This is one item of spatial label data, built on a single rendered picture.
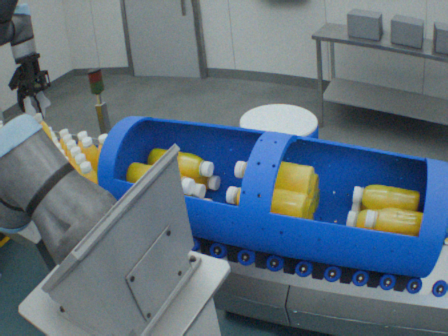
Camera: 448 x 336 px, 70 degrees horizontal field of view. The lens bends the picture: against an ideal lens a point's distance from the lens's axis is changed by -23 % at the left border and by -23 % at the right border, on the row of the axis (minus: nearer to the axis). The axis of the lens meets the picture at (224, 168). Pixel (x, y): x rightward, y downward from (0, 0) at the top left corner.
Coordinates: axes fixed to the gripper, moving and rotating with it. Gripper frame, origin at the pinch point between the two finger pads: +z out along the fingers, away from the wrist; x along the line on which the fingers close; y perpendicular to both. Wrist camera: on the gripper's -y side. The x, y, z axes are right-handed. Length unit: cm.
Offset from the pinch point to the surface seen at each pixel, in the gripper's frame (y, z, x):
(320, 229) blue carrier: 81, 17, 0
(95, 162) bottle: -3.3, 30.0, 22.8
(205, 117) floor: -86, 129, 246
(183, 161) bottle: 40.1, 18.6, 16.6
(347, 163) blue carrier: 82, 18, 27
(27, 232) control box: 4.1, 26.5, -20.7
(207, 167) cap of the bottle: 46, 20, 18
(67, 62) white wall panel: -398, 95, 346
